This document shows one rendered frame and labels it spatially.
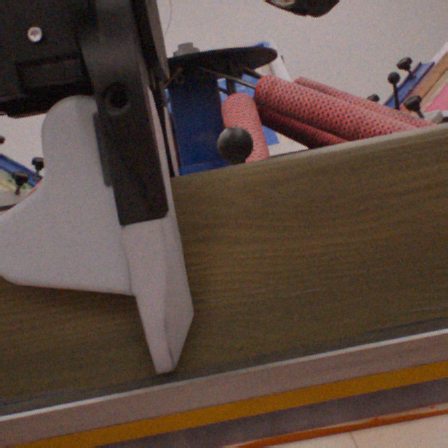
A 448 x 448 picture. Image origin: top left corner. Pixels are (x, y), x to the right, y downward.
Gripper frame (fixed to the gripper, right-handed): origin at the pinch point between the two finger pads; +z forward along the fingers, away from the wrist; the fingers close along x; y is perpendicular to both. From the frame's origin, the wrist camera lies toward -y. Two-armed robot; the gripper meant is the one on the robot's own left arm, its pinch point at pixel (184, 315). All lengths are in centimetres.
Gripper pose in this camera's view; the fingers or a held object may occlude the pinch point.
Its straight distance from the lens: 23.8
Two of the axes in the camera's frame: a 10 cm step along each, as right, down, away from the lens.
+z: 1.7, 9.8, 0.9
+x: 0.1, 0.9, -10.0
